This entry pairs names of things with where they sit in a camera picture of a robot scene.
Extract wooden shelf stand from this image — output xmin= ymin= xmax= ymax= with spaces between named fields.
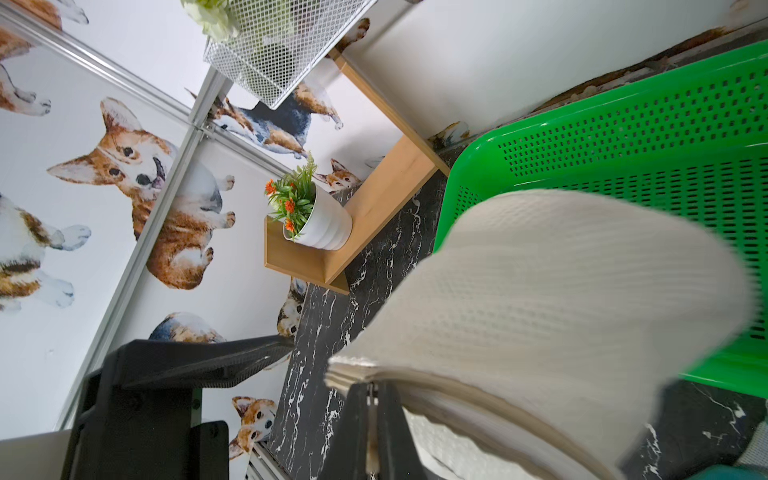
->
xmin=264 ymin=49 xmax=450 ymax=295

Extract teal rubber glove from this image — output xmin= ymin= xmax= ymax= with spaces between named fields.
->
xmin=687 ymin=465 xmax=767 ymax=480

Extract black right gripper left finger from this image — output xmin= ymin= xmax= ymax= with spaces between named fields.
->
xmin=318 ymin=383 xmax=370 ymax=480

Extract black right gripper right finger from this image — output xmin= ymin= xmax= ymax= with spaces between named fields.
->
xmin=375 ymin=382 xmax=427 ymax=480

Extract artificial flower plant in pot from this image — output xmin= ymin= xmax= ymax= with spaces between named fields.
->
xmin=264 ymin=155 xmax=317 ymax=240

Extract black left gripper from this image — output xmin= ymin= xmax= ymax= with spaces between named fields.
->
xmin=61 ymin=335 xmax=294 ymax=479

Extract artificial fern and white flowers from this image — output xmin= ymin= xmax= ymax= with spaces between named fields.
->
xmin=180 ymin=0 xmax=240 ymax=42

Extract green plastic basket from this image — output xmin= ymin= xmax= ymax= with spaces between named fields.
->
xmin=431 ymin=38 xmax=768 ymax=400

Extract white wire wall basket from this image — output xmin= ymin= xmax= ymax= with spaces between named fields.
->
xmin=204 ymin=1 xmax=374 ymax=109

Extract white plant pot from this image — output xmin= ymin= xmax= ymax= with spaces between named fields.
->
xmin=283 ymin=187 xmax=353 ymax=251

